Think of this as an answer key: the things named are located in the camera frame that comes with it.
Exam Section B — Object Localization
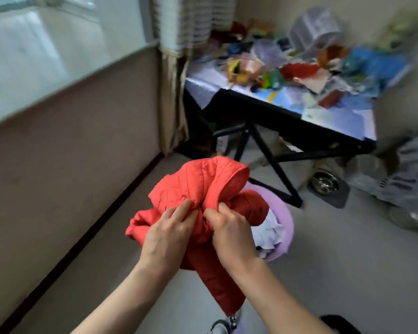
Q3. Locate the person's right forearm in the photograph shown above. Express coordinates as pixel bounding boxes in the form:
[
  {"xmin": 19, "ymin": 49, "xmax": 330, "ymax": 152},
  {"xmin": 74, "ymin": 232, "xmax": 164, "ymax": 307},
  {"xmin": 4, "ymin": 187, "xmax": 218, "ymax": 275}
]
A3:
[{"xmin": 226, "ymin": 257, "xmax": 339, "ymax": 334}]

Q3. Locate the red quilted jacket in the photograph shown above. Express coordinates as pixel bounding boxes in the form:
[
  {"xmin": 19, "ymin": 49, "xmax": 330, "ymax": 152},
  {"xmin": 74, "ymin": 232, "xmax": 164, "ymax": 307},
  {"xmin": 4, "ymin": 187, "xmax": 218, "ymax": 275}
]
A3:
[{"xmin": 124, "ymin": 155, "xmax": 271, "ymax": 316}]

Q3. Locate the white bottle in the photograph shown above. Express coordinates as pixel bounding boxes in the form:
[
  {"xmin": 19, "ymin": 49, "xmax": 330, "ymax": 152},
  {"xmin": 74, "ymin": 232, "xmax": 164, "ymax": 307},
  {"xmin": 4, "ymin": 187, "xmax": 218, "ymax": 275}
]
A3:
[{"xmin": 215, "ymin": 135, "xmax": 230, "ymax": 154}]

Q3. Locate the cream perforated basket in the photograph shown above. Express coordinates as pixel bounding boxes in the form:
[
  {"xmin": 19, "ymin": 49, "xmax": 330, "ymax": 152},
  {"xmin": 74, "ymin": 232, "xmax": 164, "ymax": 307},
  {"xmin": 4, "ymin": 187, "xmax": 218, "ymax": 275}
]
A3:
[{"xmin": 388, "ymin": 205, "xmax": 418, "ymax": 231}]

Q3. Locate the white shirt red trim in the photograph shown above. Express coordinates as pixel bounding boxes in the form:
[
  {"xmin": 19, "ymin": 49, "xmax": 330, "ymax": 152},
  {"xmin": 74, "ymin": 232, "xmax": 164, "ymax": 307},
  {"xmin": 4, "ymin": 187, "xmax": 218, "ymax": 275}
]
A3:
[{"xmin": 250, "ymin": 208, "xmax": 286, "ymax": 260}]

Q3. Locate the printed plastic bag pile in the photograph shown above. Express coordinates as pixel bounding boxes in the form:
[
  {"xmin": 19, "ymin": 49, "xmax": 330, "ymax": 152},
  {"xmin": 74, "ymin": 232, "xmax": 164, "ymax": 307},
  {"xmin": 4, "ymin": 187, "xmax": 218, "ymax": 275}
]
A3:
[{"xmin": 348, "ymin": 127, "xmax": 418, "ymax": 233}]

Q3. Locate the person's left hand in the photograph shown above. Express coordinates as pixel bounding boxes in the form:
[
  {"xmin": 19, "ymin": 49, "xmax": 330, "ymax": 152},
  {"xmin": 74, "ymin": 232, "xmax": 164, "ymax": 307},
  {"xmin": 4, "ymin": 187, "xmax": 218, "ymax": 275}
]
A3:
[{"xmin": 137, "ymin": 199, "xmax": 199, "ymax": 275}]

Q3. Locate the dark brown baseboard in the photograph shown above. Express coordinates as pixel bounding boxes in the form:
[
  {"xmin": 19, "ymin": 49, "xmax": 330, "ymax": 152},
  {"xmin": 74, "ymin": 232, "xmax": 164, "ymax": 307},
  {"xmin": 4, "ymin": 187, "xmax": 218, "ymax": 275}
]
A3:
[{"xmin": 0, "ymin": 153, "xmax": 164, "ymax": 334}]

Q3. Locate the steel pet bowl on mat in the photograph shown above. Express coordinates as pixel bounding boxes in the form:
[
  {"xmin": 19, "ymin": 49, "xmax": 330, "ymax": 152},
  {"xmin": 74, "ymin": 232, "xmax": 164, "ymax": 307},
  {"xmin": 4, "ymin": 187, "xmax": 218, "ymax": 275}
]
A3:
[{"xmin": 306, "ymin": 168, "xmax": 351, "ymax": 210}]

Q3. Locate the white window sill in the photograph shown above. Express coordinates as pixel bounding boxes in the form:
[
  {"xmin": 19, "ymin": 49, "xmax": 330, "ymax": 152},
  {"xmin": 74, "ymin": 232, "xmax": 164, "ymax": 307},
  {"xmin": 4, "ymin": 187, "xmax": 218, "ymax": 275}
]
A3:
[{"xmin": 0, "ymin": 0, "xmax": 161, "ymax": 131}]

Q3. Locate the blue white table cover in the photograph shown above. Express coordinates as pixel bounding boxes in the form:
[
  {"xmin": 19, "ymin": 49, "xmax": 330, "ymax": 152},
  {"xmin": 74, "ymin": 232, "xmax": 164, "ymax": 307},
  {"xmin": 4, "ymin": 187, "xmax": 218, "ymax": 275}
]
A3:
[{"xmin": 184, "ymin": 58, "xmax": 378, "ymax": 141}]

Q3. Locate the black fluffy object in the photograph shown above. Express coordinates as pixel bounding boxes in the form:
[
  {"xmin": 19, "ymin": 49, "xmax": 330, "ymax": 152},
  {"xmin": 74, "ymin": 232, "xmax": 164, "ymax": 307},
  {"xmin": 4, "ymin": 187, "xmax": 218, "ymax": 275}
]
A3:
[{"xmin": 320, "ymin": 314, "xmax": 362, "ymax": 334}]

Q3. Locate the pink plastic laundry tub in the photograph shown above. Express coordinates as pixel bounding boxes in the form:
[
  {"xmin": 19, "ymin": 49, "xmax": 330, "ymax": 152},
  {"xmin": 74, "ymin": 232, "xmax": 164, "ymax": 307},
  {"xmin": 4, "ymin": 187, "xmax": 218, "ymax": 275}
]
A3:
[{"xmin": 242, "ymin": 181, "xmax": 295, "ymax": 263}]

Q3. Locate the white right clog shoe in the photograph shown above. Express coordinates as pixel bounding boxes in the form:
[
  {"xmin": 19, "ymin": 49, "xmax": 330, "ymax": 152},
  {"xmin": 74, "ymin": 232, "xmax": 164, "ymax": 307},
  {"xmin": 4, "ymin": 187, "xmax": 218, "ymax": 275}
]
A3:
[{"xmin": 209, "ymin": 309, "xmax": 243, "ymax": 334}]

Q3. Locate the black metal table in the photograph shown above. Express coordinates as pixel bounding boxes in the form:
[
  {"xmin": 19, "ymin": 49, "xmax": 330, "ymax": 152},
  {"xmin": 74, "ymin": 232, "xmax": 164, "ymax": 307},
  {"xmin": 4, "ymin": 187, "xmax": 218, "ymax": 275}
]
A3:
[{"xmin": 176, "ymin": 58, "xmax": 379, "ymax": 209}]

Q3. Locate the beige curtain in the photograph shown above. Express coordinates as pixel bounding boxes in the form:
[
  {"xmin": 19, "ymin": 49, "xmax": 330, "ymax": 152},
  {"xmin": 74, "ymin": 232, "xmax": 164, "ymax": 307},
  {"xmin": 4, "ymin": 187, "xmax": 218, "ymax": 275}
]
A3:
[{"xmin": 150, "ymin": 0, "xmax": 238, "ymax": 157}]

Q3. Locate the person's right hand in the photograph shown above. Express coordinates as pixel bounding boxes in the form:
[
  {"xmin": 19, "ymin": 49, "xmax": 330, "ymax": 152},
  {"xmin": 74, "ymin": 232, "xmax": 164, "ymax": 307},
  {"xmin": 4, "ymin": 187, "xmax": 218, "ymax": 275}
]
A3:
[{"xmin": 203, "ymin": 202, "xmax": 260, "ymax": 275}]

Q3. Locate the person's left forearm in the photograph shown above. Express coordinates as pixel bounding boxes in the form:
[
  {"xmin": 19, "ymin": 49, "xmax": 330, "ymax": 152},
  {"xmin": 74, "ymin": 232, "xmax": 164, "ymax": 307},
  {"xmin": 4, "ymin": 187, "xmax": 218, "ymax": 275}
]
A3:
[{"xmin": 69, "ymin": 260, "xmax": 180, "ymax": 334}]

